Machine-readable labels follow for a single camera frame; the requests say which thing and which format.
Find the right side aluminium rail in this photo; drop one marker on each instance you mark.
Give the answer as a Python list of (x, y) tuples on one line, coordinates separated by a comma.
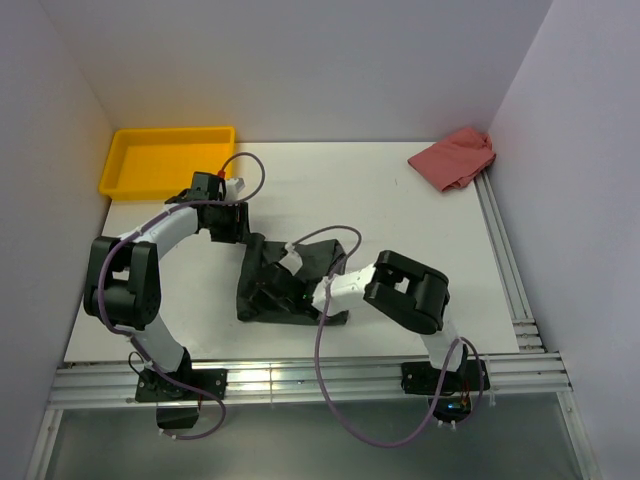
[(525, 327)]

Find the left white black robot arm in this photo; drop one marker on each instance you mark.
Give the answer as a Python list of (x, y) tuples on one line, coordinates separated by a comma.
[(123, 287)]

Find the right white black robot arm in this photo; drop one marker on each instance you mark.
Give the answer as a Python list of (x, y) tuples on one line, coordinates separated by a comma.
[(409, 293)]

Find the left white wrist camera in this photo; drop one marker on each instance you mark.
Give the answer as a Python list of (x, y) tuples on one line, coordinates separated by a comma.
[(234, 188)]

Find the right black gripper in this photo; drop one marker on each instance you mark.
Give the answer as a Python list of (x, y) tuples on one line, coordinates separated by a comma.
[(258, 296)]

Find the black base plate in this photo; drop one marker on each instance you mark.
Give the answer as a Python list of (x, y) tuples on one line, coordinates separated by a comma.
[(152, 388), (420, 378)]

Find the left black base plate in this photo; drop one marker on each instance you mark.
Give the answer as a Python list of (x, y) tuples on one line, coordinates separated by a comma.
[(152, 388)]

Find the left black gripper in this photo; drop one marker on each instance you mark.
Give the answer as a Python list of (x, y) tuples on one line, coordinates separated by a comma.
[(239, 229)]

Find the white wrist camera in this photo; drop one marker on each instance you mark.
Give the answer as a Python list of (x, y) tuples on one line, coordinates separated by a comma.
[(234, 188), (291, 259)]

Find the front aluminium rail frame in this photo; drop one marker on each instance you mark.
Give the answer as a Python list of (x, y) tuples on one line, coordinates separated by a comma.
[(111, 386)]

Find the yellow plastic tray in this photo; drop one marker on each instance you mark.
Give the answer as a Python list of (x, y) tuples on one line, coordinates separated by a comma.
[(153, 164)]

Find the dark green t-shirt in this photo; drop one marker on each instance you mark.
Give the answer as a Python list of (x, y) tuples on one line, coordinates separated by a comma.
[(318, 259)]

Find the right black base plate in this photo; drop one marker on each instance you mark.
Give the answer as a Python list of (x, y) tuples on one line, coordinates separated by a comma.
[(420, 378)]

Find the folded pink t-shirt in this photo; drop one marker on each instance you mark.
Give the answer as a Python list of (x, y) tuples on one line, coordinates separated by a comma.
[(455, 161)]

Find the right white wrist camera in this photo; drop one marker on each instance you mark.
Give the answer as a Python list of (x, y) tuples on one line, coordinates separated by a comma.
[(291, 259)]

